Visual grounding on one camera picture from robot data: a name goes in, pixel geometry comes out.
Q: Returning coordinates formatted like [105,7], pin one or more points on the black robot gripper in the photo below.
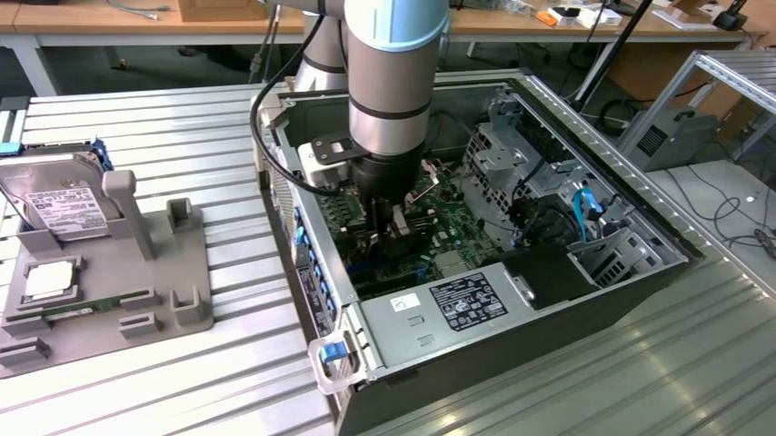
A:
[387,181]

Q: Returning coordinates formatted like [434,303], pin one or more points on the GPU graphics card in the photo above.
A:
[403,247]

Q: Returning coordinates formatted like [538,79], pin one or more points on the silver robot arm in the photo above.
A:
[387,91]

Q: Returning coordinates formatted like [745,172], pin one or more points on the metal socket cover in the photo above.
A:
[431,177]

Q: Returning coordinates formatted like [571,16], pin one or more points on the green motherboard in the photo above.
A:
[460,218]

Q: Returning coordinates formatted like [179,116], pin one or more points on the silver drive cage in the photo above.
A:
[490,159]

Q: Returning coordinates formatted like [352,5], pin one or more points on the silver chipset heatsink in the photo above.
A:
[450,263]

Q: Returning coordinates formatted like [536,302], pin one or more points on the grey power supply unit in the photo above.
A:
[411,327]

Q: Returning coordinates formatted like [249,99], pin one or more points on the blue case latch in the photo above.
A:
[332,352]

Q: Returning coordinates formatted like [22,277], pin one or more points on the black open PC case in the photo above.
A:
[544,327]

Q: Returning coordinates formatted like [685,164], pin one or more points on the silver disk bay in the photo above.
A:
[611,268]

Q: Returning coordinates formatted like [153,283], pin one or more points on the orange white small box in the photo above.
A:
[554,17]

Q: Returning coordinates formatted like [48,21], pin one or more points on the small cardboard box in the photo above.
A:
[224,10]

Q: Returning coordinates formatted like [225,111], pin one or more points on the black tripod pole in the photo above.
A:
[611,50]

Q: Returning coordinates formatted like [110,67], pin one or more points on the blue disk caddy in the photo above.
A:
[100,154]

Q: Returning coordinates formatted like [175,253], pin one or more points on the grey metal box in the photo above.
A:
[678,141]

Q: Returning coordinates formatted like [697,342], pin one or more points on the large brown cardboard panel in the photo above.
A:
[647,68]

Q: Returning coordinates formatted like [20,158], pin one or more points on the grey parts rack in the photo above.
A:
[102,290]

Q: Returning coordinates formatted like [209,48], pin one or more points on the wooden top desk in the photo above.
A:
[90,20]
[645,27]

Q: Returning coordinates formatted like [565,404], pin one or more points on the silver hard disk drive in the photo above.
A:
[57,204]

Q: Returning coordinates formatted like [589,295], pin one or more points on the green RAM stick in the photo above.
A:
[78,310]

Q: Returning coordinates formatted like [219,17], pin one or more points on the silver CPU chip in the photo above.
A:
[50,279]

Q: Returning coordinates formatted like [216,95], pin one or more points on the white booklet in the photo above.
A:
[685,20]

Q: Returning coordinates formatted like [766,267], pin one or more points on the black desk device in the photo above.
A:
[726,20]

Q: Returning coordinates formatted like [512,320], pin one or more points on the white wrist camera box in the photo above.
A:
[320,172]

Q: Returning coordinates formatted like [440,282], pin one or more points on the aluminium profile frame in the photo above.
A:
[735,75]

